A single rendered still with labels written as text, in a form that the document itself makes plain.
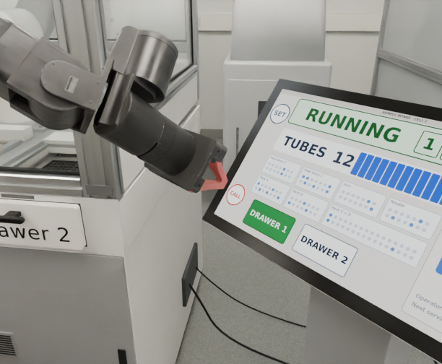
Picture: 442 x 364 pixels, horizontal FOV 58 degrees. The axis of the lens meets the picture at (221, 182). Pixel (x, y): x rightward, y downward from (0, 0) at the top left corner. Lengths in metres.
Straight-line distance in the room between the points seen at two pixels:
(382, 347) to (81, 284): 0.69
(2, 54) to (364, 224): 0.48
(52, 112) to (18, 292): 0.81
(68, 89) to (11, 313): 0.91
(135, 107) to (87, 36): 0.41
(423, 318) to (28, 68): 0.51
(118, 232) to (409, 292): 0.61
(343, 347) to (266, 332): 1.10
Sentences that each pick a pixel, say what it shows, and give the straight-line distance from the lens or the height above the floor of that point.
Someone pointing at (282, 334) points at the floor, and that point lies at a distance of 1.90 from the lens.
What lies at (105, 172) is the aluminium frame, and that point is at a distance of 0.88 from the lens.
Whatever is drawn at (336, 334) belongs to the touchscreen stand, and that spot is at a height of 0.79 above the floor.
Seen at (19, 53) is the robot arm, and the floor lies 1.29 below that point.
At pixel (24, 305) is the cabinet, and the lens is 1.20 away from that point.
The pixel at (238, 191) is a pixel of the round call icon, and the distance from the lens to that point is 0.73.
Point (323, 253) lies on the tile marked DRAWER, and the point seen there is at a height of 1.00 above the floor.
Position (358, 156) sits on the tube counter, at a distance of 0.65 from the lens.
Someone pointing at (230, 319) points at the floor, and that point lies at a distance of 1.94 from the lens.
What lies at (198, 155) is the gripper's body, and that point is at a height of 1.17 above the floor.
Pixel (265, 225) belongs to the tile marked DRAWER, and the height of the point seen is 1.00.
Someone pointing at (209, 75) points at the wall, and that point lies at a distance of 4.04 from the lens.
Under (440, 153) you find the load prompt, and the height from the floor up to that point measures 1.15.
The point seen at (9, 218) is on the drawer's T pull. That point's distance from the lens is 0.97.
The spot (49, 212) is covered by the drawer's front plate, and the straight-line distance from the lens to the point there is 0.96.
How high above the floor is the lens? 1.34
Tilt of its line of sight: 25 degrees down
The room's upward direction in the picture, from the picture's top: straight up
